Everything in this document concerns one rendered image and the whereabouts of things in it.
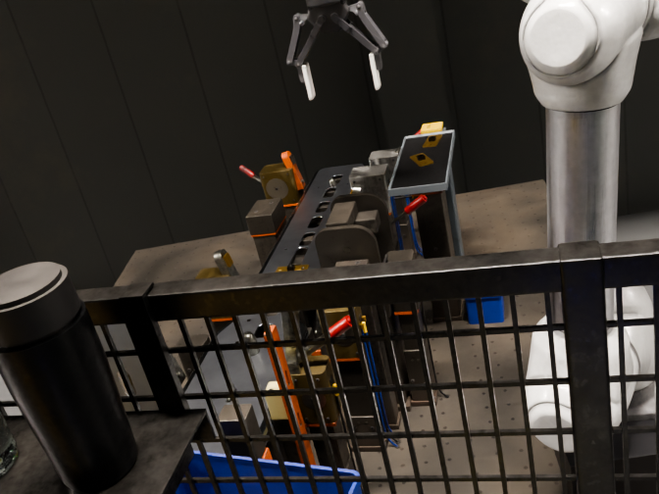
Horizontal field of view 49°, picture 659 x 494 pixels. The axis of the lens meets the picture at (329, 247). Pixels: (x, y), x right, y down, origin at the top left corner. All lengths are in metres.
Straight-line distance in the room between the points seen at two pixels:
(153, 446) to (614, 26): 0.72
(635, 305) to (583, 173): 0.39
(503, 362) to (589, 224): 0.81
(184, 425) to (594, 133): 0.68
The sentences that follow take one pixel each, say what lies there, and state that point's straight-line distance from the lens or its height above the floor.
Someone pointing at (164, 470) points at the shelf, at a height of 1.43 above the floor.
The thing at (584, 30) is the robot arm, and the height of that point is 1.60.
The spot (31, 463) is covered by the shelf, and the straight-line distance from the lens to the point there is 0.71.
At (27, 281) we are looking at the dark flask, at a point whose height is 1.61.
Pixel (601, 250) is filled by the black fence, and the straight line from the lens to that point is 0.56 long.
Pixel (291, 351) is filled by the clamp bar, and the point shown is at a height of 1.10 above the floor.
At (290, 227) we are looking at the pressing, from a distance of 2.05.
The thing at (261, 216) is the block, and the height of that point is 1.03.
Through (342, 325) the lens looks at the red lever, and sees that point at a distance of 1.28.
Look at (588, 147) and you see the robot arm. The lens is 1.08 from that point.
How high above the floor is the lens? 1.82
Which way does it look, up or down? 26 degrees down
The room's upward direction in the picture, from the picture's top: 13 degrees counter-clockwise
